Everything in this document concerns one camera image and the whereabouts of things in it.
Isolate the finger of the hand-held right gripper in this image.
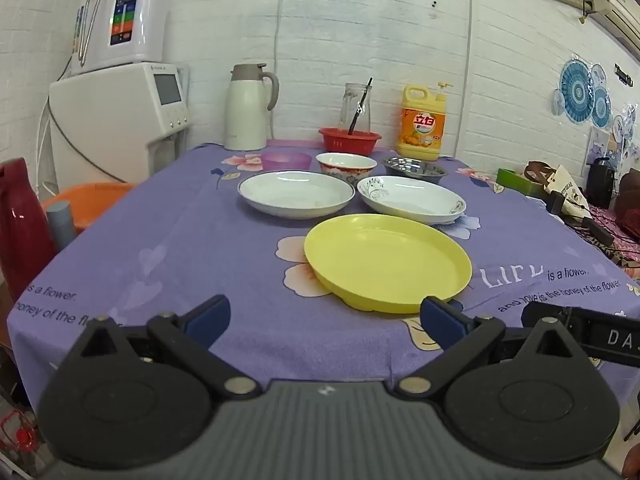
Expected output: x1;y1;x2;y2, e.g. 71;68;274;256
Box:
521;301;585;343

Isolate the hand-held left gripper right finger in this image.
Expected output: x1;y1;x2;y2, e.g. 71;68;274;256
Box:
397;296;601;401

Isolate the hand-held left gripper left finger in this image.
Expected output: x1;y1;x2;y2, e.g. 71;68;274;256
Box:
57;294;263;401

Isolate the yellow plastic plate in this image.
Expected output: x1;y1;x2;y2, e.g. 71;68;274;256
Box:
304;213;473;314

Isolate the purple plastic bowl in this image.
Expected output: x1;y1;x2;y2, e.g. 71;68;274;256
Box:
262;150;313;174

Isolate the white bowl with red pattern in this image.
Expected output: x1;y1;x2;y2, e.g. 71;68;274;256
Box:
315;152;378;182

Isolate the purple floral tablecloth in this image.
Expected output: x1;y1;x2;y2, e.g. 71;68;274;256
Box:
6;141;640;411

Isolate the white plate with floral print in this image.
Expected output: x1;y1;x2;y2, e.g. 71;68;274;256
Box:
356;175;467;226

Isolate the beige tote bag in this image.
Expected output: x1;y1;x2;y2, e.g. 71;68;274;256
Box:
542;164;594;221

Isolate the green box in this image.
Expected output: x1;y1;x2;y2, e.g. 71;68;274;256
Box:
496;167;546;197

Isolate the brown bag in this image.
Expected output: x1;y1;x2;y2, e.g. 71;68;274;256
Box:
524;161;557;182

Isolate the black kettle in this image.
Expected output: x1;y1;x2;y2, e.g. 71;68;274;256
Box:
585;156;617;209

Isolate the white plate with blue rim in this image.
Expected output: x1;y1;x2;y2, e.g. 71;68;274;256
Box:
237;170;356;219

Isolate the stainless steel bowl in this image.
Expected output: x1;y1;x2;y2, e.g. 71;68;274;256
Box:
383;156;449;187

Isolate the orange plastic stool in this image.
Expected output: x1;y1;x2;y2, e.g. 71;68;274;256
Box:
41;182;137;235

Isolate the grey cylinder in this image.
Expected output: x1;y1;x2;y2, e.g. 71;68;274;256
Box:
46;200;77;252

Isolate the yellow detergent bottle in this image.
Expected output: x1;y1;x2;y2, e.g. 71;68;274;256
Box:
397;82;448;162

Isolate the red plastic basket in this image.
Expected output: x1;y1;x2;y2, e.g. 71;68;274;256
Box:
318;127;383;157

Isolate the white thermos jug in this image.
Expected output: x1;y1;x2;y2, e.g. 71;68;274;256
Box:
223;63;280;152

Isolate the small blue paper fan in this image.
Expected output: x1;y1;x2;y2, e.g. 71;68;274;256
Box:
591;85;614;130

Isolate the black straw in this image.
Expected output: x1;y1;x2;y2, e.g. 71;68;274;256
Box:
348;77;374;137

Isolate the large blue paper fan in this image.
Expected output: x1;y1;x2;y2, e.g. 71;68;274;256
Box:
552;57;597;124

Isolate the clear glass carafe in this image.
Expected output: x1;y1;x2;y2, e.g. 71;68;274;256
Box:
338;83;374;134

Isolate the white water dispenser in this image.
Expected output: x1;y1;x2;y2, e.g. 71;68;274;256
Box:
48;62;192;192

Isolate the white water purifier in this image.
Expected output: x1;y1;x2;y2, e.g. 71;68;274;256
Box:
70;0;170;77

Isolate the white air conditioner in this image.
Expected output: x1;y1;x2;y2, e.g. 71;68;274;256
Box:
581;0;640;47

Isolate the white wall cable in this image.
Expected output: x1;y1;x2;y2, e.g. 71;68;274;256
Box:
456;0;474;156

